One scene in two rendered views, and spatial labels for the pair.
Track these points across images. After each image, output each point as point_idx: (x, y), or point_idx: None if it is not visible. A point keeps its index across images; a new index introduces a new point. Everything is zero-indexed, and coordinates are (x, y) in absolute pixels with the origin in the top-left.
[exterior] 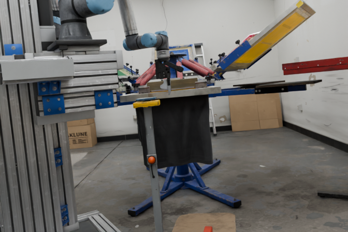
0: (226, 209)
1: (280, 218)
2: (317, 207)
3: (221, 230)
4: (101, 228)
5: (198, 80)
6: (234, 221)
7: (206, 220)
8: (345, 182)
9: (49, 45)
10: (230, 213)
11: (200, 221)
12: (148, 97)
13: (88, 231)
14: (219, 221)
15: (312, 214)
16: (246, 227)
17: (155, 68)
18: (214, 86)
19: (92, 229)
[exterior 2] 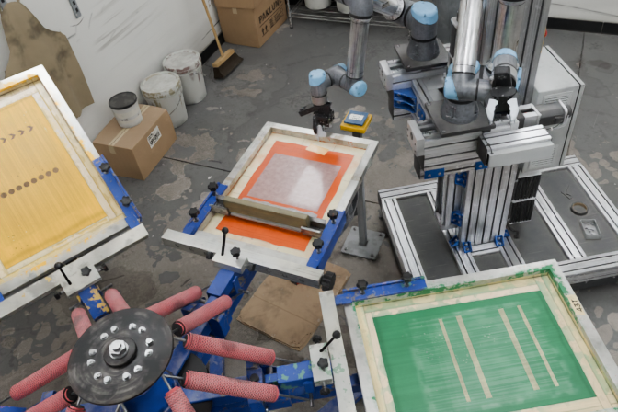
0: (234, 338)
1: (201, 287)
2: (145, 291)
3: (279, 283)
4: (414, 253)
5: (195, 236)
6: (252, 296)
7: (280, 313)
8: (28, 341)
9: (447, 51)
10: (241, 317)
11: (287, 314)
12: (353, 118)
13: (428, 261)
14: (267, 304)
15: (165, 280)
16: (248, 286)
17: (330, 111)
18: (266, 131)
19: (423, 264)
